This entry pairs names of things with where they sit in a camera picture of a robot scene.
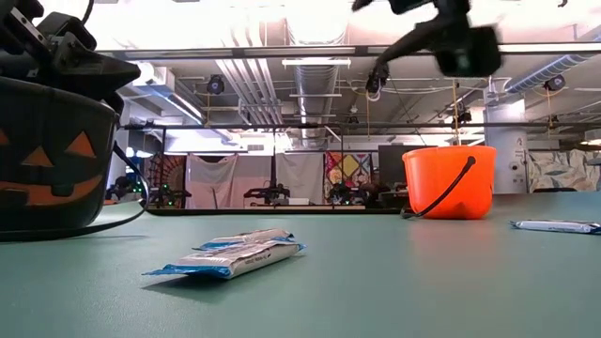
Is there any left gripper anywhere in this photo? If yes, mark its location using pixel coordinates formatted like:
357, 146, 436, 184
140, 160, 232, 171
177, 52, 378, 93
0, 8, 142, 101

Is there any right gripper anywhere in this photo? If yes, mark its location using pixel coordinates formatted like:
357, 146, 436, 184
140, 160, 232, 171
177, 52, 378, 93
375, 0, 502, 79

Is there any white blue candy bar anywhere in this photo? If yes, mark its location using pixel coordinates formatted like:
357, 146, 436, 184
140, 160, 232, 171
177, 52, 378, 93
142, 238, 307, 281
509, 219, 601, 236
193, 228, 296, 253

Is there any black jack-o-lantern bucket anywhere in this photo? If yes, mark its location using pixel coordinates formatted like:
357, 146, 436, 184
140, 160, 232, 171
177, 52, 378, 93
0, 74, 150, 244

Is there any white ceiling light fixture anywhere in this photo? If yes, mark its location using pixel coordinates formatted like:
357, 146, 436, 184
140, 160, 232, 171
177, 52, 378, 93
281, 57, 352, 68

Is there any spiral patterned cloth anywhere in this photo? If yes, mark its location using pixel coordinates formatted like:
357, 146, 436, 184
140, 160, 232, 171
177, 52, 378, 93
146, 154, 188, 189

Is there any round black hanging reel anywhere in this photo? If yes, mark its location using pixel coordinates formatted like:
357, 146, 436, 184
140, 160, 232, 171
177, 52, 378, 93
206, 73, 226, 96
543, 73, 567, 93

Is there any black computer monitor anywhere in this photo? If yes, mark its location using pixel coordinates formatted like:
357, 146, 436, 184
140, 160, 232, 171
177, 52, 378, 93
378, 144, 438, 187

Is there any orange pumpkin bucket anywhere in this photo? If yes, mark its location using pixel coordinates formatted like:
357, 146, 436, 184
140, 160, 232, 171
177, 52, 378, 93
399, 145, 498, 221

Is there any black rig crossbar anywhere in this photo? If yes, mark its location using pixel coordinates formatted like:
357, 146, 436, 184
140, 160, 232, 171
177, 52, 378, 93
98, 43, 601, 61

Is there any colourful patchwork quilt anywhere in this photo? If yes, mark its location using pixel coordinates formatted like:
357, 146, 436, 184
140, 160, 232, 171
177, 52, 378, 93
324, 150, 373, 189

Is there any white hanging cloth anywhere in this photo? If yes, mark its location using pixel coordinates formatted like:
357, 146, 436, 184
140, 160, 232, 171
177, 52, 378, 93
186, 153, 239, 210
275, 152, 326, 192

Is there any white pillar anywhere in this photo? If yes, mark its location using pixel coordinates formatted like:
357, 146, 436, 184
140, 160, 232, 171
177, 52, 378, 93
485, 98, 528, 194

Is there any leaf patterned cloth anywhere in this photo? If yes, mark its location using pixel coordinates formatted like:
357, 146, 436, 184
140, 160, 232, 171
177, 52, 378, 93
528, 148, 601, 192

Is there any black background robot station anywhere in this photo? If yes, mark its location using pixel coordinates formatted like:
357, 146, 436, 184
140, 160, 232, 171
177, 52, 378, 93
242, 181, 291, 207

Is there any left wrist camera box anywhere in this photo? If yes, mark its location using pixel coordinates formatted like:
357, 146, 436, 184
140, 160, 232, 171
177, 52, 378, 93
37, 11, 99, 54

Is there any yellow hanging rope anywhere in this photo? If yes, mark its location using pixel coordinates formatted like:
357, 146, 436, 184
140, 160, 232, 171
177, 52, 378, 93
450, 78, 461, 147

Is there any black background frame bar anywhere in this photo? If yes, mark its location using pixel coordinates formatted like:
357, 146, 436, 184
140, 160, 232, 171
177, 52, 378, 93
119, 121, 601, 131

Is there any silver ventilation duct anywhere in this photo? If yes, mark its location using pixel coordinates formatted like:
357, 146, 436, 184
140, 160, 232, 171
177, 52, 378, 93
291, 64, 340, 142

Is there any silver spiral duct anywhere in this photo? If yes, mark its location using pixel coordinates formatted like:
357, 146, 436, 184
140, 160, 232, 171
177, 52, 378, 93
504, 53, 601, 95

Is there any black aluminium table frame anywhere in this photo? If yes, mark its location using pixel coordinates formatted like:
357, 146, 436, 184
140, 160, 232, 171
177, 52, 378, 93
144, 207, 406, 216

